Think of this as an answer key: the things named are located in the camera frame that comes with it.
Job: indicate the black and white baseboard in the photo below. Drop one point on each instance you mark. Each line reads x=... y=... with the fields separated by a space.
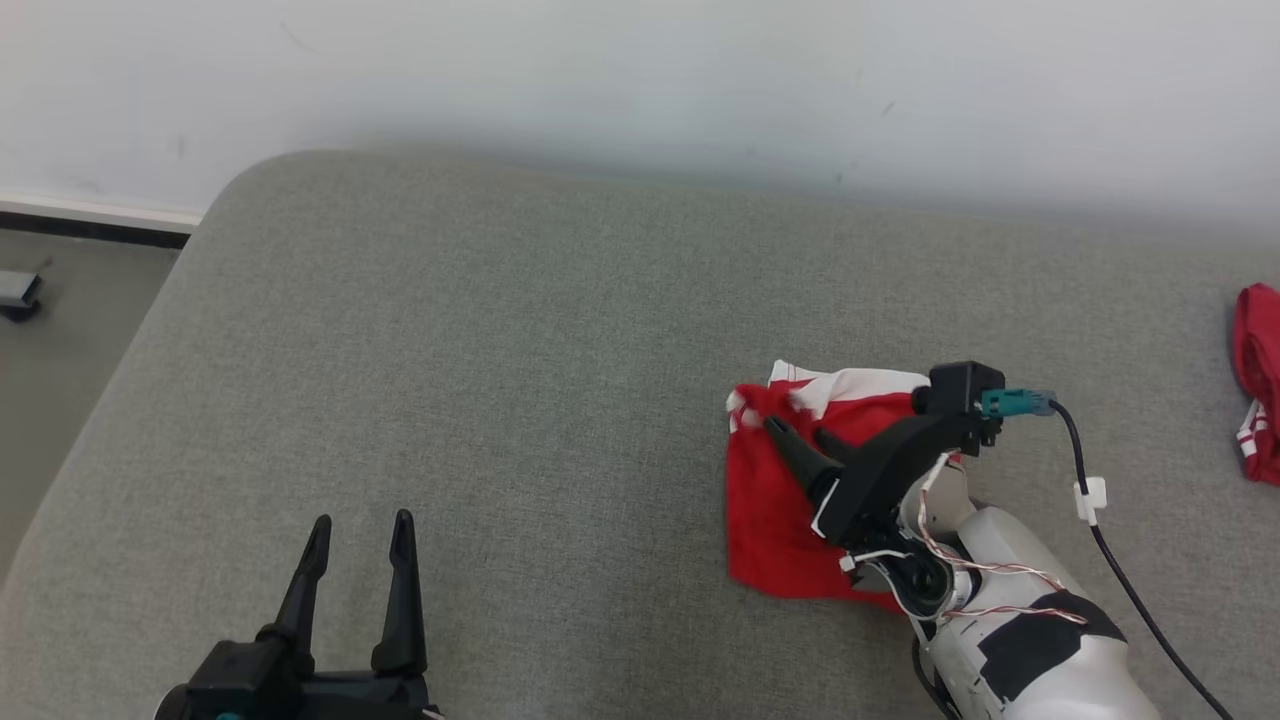
x=90 y=220

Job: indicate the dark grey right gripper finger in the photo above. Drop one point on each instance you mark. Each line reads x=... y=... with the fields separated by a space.
x=838 y=444
x=805 y=460

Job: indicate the red jersey with printed lettering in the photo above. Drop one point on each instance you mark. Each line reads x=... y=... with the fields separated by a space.
x=775 y=530

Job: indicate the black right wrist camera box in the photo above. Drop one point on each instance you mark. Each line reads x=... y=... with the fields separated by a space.
x=960 y=390

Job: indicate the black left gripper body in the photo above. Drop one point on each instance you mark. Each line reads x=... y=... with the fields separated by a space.
x=250 y=690

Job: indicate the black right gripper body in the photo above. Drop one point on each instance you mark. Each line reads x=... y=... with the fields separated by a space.
x=880 y=480

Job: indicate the plain red white-trimmed garment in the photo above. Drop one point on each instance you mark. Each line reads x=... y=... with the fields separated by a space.
x=1260 y=360

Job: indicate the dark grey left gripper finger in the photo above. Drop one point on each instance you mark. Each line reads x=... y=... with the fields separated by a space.
x=298 y=620
x=403 y=620

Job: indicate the grey caster foot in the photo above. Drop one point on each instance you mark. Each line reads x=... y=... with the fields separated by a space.
x=18 y=292

